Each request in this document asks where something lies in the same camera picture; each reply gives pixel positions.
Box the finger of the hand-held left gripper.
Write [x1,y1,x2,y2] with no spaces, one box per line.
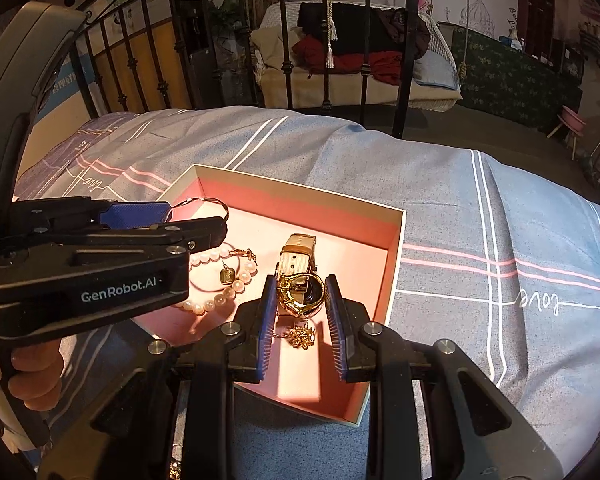
[0,215,230,269]
[11,196,175,233]

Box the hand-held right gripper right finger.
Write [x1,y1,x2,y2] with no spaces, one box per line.
[324,274,566,480]

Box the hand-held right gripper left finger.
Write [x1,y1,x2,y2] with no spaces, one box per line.
[37,274,281,480]

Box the thin twisted wire bangle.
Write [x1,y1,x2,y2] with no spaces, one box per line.
[169,196,231,224]

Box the pearl bracelet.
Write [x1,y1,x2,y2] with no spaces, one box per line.
[172,244,259,317]

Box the white box pink inside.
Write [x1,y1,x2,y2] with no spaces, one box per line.
[130,162,407,428]

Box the white strap gold watch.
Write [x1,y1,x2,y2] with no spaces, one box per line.
[278,232,321,282]

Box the person's left hand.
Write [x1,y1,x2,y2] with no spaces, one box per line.
[0,337,64,402]

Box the yellow wooden board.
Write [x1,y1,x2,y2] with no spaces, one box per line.
[87,24,192,114]

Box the blue grey plaid bed sheet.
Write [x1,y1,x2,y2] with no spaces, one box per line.
[10,105,600,480]

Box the red garment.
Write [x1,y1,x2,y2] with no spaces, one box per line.
[292,37,404,87]

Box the black garment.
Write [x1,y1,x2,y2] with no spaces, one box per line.
[297,2,382,55]

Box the grey blue pillow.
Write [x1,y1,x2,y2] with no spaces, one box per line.
[412,49,462,89]

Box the dark maroon jacket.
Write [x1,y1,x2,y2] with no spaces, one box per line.
[377,7,432,62]

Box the green floral cloth counter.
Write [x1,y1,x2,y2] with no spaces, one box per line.
[440,24,584,134]

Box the white wicker swing chair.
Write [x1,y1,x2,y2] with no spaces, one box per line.
[252,0,464,112]

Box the pink stool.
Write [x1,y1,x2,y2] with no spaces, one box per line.
[546,105,587,162]

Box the small black appliance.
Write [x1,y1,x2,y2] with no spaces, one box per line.
[550,37,587,77]

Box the red phone booth cabinet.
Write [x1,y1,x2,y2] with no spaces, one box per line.
[517,0,557,57]

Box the blue white wall poster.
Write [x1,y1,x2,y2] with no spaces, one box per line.
[32,51,95,124]

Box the black iron bed frame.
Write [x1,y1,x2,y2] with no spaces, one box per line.
[65,0,422,139]

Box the white tassel cord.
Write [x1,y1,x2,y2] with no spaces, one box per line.
[321,0,339,69]

